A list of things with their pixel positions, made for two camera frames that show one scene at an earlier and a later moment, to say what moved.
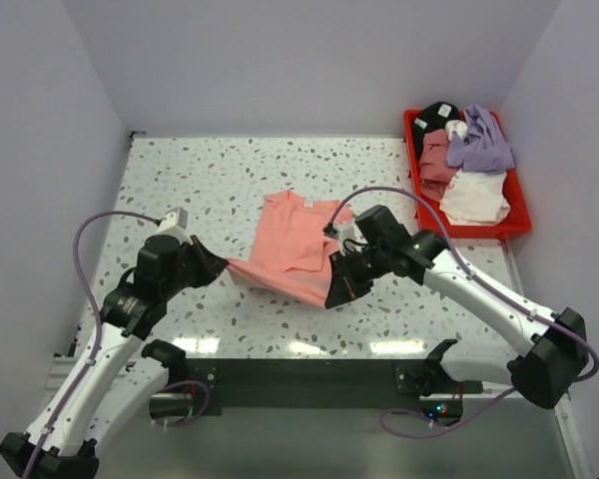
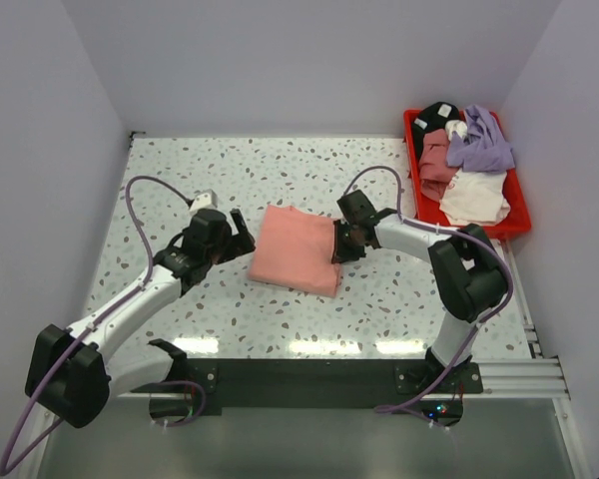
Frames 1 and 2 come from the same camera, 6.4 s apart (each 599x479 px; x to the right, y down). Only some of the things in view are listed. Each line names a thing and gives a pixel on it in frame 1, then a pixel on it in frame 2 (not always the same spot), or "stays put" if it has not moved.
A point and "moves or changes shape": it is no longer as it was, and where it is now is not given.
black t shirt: x=431 y=117 stays put
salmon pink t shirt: x=291 y=252 moves or changes shape
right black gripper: x=344 y=285 -> x=341 y=254
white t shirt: x=474 y=198 stays put
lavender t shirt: x=481 y=146 stays put
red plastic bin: x=433 y=223 stays put
